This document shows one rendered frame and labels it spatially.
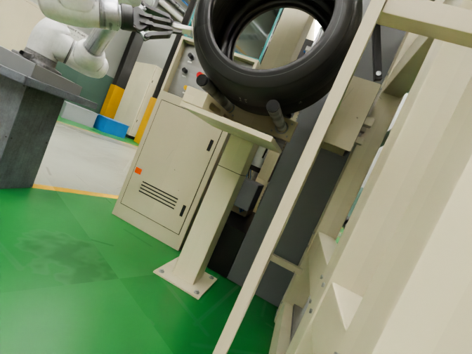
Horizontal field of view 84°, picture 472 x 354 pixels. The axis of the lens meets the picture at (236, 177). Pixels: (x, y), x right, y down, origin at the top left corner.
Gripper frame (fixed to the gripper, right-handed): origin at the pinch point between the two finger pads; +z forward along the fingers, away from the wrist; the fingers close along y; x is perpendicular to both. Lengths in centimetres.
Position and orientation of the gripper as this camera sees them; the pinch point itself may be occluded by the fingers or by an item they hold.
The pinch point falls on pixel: (181, 29)
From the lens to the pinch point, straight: 109.2
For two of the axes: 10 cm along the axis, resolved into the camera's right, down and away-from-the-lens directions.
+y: 1.0, 9.9, -0.6
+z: 8.8, -0.6, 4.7
